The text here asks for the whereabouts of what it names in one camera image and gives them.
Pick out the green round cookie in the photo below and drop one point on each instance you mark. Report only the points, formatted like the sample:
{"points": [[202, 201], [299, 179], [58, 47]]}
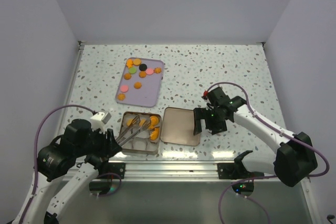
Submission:
{"points": [[132, 70]]}

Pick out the lilac plastic tray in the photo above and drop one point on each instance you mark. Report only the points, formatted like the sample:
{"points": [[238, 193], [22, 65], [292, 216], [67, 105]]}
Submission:
{"points": [[140, 82]]}

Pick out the orange ridged cookie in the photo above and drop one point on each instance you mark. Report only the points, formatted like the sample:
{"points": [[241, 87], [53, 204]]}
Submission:
{"points": [[154, 134]]}

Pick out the gold cookie tin lid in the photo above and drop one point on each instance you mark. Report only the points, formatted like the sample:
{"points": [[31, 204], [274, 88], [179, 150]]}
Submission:
{"points": [[178, 127]]}

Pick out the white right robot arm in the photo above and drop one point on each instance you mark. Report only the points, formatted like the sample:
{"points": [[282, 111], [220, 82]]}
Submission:
{"points": [[293, 158]]}

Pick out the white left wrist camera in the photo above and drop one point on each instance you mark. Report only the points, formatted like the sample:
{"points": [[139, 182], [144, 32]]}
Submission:
{"points": [[99, 120]]}

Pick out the orange round cookie large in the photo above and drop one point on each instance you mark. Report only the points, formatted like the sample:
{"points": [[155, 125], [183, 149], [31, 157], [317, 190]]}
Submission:
{"points": [[154, 120]]}

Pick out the orange star cookie top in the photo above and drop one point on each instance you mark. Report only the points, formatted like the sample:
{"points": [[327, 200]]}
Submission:
{"points": [[129, 63]]}

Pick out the aluminium mounting rail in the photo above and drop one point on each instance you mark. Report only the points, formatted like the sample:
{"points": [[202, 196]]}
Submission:
{"points": [[168, 171]]}

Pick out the orange flower cookie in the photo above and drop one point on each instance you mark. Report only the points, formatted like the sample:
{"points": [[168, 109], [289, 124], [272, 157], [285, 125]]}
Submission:
{"points": [[142, 121], [137, 85]]}

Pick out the black round cookie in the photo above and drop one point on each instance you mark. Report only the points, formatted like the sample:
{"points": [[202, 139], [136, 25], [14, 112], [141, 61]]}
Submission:
{"points": [[143, 67]]}

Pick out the metal tongs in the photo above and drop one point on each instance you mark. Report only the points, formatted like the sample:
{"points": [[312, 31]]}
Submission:
{"points": [[130, 132]]}

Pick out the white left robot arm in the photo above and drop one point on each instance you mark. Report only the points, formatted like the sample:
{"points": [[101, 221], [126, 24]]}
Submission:
{"points": [[64, 168]]}

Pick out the pink round cookie upper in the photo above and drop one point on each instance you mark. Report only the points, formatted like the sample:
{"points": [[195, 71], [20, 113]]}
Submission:
{"points": [[149, 71]]}

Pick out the pink round cookie lower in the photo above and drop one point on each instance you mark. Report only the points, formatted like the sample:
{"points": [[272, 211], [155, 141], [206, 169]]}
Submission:
{"points": [[124, 88]]}

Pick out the brown round cookie centre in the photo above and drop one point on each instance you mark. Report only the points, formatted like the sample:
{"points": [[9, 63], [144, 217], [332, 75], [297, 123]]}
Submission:
{"points": [[142, 74]]}

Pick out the pink round cookie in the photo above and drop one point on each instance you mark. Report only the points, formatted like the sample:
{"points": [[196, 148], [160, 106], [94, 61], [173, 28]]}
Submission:
{"points": [[149, 71], [124, 88]]}

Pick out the orange round biscuit cookie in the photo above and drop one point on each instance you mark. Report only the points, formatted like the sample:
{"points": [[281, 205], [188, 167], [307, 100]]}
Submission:
{"points": [[130, 122]]}

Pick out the brown round cookie left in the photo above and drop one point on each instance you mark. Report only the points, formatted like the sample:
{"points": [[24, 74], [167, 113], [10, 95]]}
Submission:
{"points": [[127, 76]]}

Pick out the brown round cookie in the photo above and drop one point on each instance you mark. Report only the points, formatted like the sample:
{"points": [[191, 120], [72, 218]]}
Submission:
{"points": [[127, 76], [142, 74]]}

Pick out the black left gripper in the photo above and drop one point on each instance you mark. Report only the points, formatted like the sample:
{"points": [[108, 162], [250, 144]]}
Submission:
{"points": [[109, 146]]}

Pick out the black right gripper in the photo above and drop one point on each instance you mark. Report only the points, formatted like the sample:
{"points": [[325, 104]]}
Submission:
{"points": [[202, 113]]}

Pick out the brown flower cookie right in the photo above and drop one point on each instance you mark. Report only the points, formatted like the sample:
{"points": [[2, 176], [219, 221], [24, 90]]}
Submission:
{"points": [[157, 70]]}

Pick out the gold cookie tin base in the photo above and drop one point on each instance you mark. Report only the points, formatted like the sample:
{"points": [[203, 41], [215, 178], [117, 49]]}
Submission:
{"points": [[141, 144]]}

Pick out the orange cookie bottom left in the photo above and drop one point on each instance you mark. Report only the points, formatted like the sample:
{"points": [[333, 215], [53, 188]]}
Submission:
{"points": [[121, 96]]}

